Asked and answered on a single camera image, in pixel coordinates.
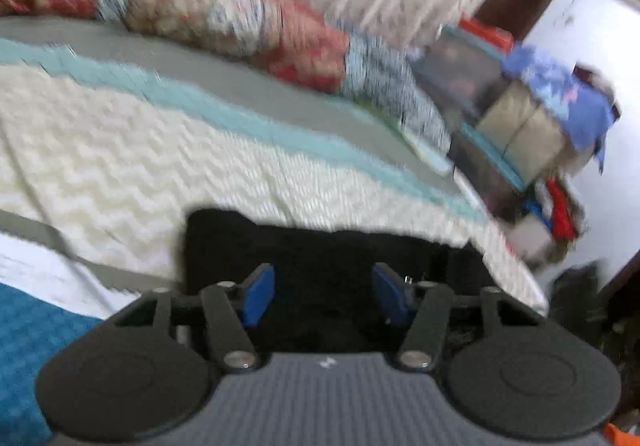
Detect black pants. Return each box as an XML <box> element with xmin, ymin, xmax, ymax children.
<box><xmin>182</xmin><ymin>208</ymin><xmax>495</xmax><ymax>356</ymax></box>

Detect stack of colourful folded clothes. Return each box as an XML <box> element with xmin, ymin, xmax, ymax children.
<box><xmin>522</xmin><ymin>169</ymin><xmax>589</xmax><ymax>264</ymax></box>

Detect beige storage bag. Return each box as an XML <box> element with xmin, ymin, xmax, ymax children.
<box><xmin>475</xmin><ymin>81</ymin><xmax>577</xmax><ymax>184</ymax></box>

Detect chevron patterned bedspread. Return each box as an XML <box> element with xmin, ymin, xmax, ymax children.
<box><xmin>0</xmin><ymin>15</ymin><xmax>550</xmax><ymax>446</ymax></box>

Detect blue grey patterned blanket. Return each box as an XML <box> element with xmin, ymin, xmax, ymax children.
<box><xmin>338</xmin><ymin>32</ymin><xmax>451</xmax><ymax>154</ymax></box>

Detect dark storage bag teal trim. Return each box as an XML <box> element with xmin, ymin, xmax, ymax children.
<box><xmin>411</xmin><ymin>25</ymin><xmax>525</xmax><ymax>220</ymax></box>

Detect blue printed cloth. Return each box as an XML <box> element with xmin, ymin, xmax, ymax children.
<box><xmin>501</xmin><ymin>43</ymin><xmax>622</xmax><ymax>172</ymax></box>

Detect red box on top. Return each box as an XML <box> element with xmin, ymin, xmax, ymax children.
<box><xmin>458</xmin><ymin>16</ymin><xmax>515</xmax><ymax>54</ymax></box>

